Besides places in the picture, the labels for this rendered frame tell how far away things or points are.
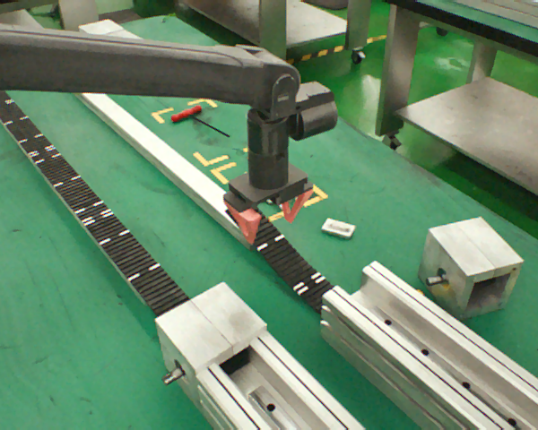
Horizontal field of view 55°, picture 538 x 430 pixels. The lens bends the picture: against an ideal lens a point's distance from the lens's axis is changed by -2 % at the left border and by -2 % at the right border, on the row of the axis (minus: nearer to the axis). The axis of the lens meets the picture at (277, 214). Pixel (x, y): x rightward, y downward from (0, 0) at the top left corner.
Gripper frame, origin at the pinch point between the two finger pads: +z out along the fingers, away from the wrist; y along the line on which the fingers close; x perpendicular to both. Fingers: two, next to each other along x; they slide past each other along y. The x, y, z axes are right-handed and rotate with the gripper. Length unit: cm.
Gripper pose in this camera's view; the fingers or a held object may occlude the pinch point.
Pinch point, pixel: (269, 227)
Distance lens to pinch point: 81.6
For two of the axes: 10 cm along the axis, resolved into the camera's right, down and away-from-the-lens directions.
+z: 0.0, 7.8, 6.2
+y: 7.7, -4.0, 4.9
